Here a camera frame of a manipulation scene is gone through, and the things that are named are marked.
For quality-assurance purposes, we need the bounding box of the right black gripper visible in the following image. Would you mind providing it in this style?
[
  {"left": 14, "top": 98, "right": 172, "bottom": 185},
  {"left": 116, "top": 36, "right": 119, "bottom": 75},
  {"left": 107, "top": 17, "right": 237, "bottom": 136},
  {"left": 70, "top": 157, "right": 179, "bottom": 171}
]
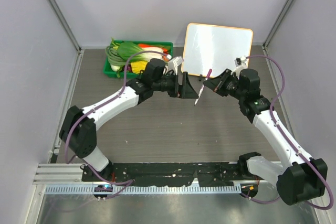
[{"left": 204, "top": 69, "right": 246, "bottom": 100}]

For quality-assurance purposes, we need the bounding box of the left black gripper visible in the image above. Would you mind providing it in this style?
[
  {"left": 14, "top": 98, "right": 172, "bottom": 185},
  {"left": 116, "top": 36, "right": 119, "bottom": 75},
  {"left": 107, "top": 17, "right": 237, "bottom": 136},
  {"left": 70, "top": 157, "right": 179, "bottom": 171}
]
[{"left": 152, "top": 71, "right": 198, "bottom": 98}]

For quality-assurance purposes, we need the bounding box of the pink whiteboard marker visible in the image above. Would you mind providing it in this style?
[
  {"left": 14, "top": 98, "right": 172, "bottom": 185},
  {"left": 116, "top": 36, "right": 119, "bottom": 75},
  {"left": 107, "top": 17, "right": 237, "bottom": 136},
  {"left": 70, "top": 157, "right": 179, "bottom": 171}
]
[{"left": 194, "top": 68, "right": 212, "bottom": 106}]

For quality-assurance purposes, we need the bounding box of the orange framed whiteboard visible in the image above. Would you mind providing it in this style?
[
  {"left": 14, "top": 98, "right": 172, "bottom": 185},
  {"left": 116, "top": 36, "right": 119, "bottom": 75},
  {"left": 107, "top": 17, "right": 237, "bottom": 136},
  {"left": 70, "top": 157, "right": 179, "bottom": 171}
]
[{"left": 181, "top": 23, "right": 254, "bottom": 78}]

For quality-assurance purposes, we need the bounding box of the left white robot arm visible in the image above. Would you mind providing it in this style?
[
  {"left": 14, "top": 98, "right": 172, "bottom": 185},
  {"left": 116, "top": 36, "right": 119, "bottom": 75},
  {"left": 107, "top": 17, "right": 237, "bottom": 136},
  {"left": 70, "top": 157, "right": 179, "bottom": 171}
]
[{"left": 59, "top": 58, "right": 198, "bottom": 182}]

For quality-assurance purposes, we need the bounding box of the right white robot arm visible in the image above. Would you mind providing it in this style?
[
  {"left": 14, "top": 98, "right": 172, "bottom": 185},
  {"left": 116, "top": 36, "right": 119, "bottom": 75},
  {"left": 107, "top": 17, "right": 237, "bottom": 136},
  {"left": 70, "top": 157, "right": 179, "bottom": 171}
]
[{"left": 203, "top": 69, "right": 330, "bottom": 205}]

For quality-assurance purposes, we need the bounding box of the yellow cabbage toy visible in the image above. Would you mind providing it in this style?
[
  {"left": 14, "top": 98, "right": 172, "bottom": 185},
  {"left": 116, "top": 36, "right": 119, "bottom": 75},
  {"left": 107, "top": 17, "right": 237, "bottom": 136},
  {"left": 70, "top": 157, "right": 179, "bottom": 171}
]
[{"left": 130, "top": 61, "right": 148, "bottom": 74}]

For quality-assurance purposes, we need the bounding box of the purple eggplant toy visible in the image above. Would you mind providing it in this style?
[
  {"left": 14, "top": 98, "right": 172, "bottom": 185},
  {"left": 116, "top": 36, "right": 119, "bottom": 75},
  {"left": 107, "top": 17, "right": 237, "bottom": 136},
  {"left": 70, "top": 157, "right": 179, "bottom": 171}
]
[{"left": 122, "top": 65, "right": 133, "bottom": 73}]

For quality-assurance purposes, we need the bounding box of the green bok choy toy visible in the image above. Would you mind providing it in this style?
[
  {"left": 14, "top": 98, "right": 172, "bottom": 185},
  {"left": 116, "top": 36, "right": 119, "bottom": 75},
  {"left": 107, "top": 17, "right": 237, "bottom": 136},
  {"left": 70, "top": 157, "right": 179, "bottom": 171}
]
[{"left": 117, "top": 42, "right": 165, "bottom": 62}]

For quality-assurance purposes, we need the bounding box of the green bean bundle toy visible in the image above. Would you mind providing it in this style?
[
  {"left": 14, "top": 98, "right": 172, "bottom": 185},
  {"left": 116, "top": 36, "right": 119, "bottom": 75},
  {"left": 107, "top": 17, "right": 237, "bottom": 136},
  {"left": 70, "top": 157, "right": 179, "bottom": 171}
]
[{"left": 105, "top": 38, "right": 126, "bottom": 72}]

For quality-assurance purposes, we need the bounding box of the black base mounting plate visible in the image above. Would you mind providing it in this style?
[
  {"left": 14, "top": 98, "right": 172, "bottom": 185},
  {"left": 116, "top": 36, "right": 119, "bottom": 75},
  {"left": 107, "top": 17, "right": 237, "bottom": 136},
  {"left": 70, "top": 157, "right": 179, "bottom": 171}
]
[{"left": 81, "top": 161, "right": 266, "bottom": 187}]

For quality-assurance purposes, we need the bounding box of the green plastic tray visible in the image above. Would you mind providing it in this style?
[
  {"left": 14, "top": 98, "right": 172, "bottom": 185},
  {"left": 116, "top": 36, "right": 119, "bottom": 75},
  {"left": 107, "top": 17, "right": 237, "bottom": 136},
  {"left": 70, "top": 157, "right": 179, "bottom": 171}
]
[{"left": 103, "top": 39, "right": 173, "bottom": 78}]

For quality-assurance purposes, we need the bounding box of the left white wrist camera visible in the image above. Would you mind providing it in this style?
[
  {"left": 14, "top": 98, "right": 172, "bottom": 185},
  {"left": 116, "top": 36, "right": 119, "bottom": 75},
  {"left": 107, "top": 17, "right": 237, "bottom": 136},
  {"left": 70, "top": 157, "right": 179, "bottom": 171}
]
[{"left": 167, "top": 56, "right": 184, "bottom": 74}]

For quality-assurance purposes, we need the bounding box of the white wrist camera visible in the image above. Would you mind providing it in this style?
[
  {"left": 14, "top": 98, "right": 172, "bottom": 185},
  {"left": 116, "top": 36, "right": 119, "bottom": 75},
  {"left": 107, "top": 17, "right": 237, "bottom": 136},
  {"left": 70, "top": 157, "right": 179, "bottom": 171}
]
[
  {"left": 167, "top": 56, "right": 184, "bottom": 74},
  {"left": 233, "top": 56, "right": 248, "bottom": 77}
]

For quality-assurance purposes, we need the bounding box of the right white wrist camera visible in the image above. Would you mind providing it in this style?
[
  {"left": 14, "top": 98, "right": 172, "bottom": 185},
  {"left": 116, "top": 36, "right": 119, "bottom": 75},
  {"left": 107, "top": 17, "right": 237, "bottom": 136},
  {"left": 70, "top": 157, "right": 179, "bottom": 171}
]
[{"left": 233, "top": 56, "right": 248, "bottom": 77}]

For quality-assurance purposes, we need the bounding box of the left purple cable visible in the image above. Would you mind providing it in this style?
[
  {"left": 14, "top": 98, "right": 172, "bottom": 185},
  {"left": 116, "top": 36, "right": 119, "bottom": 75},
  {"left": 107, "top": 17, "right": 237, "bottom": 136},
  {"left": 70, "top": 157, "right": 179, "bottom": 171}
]
[{"left": 65, "top": 51, "right": 173, "bottom": 164}]

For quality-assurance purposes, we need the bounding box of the purple cable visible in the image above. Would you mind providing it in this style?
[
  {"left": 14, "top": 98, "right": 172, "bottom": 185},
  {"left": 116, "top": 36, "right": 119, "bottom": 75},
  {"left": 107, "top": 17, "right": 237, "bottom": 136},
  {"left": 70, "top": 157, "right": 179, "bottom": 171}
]
[
  {"left": 245, "top": 55, "right": 334, "bottom": 210},
  {"left": 65, "top": 51, "right": 173, "bottom": 164}
]

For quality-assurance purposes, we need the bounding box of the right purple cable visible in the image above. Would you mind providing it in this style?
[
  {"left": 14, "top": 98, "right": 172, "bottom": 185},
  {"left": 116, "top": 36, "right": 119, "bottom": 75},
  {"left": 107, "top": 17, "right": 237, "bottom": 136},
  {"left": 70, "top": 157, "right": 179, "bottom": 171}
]
[{"left": 245, "top": 55, "right": 334, "bottom": 210}]

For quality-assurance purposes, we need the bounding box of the right aluminium frame post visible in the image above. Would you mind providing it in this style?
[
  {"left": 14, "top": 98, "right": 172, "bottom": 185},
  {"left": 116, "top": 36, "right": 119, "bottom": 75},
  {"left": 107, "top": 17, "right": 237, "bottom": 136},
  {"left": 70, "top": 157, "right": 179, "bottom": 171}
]
[{"left": 263, "top": 0, "right": 296, "bottom": 50}]

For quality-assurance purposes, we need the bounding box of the aluminium frame post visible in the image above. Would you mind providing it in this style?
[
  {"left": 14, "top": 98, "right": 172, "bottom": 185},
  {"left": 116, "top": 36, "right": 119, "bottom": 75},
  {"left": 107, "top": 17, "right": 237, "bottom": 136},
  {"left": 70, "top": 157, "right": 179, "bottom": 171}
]
[
  {"left": 47, "top": 0, "right": 81, "bottom": 52},
  {"left": 263, "top": 0, "right": 296, "bottom": 50}
]

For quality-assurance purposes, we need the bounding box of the aluminium rail with cable duct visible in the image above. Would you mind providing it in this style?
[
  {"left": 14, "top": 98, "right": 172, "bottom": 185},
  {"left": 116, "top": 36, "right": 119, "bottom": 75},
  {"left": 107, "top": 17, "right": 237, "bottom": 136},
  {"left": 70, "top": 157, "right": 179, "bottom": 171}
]
[{"left": 33, "top": 161, "right": 316, "bottom": 196}]

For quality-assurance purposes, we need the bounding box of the left aluminium frame post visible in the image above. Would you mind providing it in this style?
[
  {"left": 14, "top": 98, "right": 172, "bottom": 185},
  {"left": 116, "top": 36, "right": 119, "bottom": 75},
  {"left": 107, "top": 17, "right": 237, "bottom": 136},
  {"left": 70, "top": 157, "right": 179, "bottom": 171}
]
[{"left": 47, "top": 0, "right": 81, "bottom": 52}]

